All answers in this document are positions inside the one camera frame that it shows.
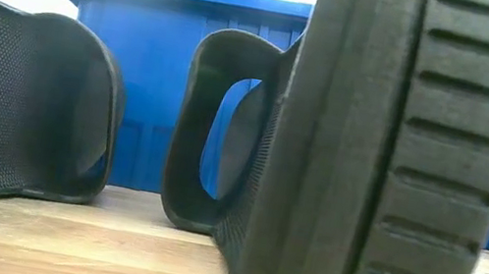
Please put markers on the blue plastic bin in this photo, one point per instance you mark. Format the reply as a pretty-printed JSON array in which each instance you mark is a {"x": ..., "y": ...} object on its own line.
[{"x": 147, "y": 91}]

